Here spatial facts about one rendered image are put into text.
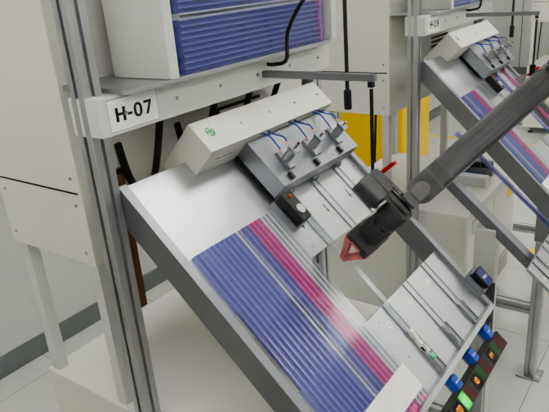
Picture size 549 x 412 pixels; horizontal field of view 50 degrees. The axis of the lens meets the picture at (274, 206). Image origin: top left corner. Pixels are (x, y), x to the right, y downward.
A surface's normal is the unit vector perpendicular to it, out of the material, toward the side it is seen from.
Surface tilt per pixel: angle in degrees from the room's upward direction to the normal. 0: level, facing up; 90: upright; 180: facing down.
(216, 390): 0
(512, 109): 65
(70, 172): 90
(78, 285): 90
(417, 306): 43
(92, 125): 90
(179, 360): 0
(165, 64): 90
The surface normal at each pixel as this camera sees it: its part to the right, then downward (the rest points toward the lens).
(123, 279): 0.81, 0.15
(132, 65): -0.58, 0.34
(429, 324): 0.49, -0.58
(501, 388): -0.07, -0.93
